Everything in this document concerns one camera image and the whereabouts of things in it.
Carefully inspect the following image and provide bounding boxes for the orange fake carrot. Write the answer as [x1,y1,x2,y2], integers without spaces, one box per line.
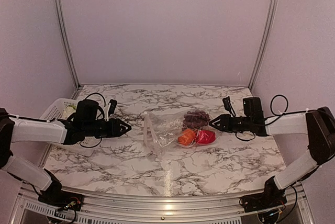
[177,128,196,146]

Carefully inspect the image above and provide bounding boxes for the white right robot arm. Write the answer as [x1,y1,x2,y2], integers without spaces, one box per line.
[209,97,334,207]

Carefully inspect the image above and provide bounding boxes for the clear zip top bag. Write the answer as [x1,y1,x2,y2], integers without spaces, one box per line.
[143,109,214,156]

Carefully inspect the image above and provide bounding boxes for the aluminium front rail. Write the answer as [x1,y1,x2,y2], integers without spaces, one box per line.
[10,179,315,224]

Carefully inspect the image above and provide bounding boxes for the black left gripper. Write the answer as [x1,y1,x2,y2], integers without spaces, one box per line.
[83,118,131,138]

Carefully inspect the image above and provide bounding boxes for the white perforated plastic basket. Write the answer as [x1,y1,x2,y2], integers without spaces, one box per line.
[39,97,105,156]

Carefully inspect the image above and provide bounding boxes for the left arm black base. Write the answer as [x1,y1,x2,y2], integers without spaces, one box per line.
[38,169,83,211]

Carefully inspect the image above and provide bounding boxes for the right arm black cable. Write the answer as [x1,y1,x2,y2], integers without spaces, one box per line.
[235,94,308,142]

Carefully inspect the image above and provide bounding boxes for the red fake pepper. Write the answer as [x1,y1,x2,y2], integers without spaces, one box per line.
[195,130,216,145]

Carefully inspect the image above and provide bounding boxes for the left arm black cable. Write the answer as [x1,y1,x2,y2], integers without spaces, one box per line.
[15,93,107,149]

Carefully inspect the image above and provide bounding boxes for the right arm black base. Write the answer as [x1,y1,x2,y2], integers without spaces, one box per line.
[239,176,287,212]

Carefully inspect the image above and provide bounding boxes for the left aluminium corner post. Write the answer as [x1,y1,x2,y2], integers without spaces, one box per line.
[54,0,81,90]

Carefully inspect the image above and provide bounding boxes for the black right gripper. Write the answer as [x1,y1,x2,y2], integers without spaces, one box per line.
[209,114,253,133]

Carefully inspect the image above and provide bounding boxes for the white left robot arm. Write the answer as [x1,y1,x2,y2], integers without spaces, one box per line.
[1,99,131,206]

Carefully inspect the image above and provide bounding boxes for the right aluminium corner post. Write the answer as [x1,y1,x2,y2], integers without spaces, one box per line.
[248,0,278,91]

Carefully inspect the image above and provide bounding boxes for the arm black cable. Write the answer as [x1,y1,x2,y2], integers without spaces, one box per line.
[235,94,308,142]
[15,93,107,149]

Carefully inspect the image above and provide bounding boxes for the purple fake grapes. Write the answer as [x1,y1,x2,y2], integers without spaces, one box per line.
[183,110,210,130]

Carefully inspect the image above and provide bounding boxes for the aluminium corner post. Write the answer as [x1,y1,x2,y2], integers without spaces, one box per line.
[248,0,278,91]
[54,0,81,90]

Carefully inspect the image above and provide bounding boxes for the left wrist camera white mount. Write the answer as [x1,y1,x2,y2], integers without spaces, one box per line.
[104,99,117,121]

